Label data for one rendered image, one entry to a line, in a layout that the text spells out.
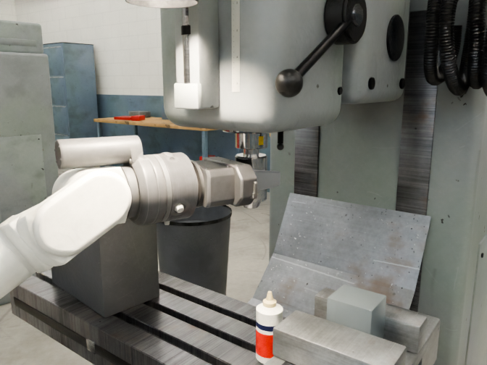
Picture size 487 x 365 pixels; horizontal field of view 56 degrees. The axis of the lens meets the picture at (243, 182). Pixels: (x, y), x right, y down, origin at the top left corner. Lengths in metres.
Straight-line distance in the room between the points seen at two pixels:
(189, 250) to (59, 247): 2.08
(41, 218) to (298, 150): 0.67
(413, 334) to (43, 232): 0.46
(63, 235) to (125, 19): 7.23
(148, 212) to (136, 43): 6.95
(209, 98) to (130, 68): 7.03
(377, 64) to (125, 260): 0.54
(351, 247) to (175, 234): 1.69
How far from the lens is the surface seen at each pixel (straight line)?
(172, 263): 2.65
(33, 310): 1.04
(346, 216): 1.00
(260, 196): 0.65
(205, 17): 0.55
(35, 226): 0.51
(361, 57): 0.69
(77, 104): 7.92
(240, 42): 0.55
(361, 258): 0.97
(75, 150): 0.55
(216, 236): 2.59
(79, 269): 0.92
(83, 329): 0.90
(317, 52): 0.54
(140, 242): 0.87
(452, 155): 0.92
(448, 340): 1.04
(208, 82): 0.55
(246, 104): 0.54
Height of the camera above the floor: 1.37
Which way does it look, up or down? 12 degrees down
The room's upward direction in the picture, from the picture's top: straight up
